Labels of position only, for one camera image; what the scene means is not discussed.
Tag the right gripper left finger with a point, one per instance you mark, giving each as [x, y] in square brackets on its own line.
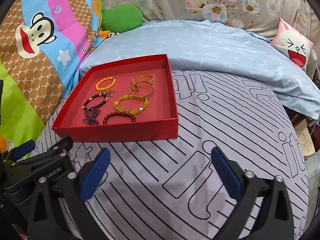
[79, 187]

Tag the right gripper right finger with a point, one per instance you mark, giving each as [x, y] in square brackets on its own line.
[242, 187]

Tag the dark beaded butterfly ornament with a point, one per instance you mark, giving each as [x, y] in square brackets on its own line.
[91, 116]

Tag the grey floral bedsheet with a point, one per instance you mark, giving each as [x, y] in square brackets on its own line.
[260, 16]

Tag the green plush cushion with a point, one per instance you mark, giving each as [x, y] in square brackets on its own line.
[122, 18]

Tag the colourful monkey cartoon quilt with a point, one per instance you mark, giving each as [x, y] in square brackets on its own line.
[43, 43]

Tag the red jewelry tray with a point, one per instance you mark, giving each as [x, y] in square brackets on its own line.
[122, 118]

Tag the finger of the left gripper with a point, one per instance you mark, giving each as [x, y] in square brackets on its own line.
[61, 148]
[24, 149]

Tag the pink cartoon cat pillow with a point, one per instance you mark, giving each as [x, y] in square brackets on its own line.
[292, 44]

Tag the thin gold bangle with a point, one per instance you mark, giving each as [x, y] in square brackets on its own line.
[142, 89]

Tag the light blue quilt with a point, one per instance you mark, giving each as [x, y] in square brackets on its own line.
[215, 47]

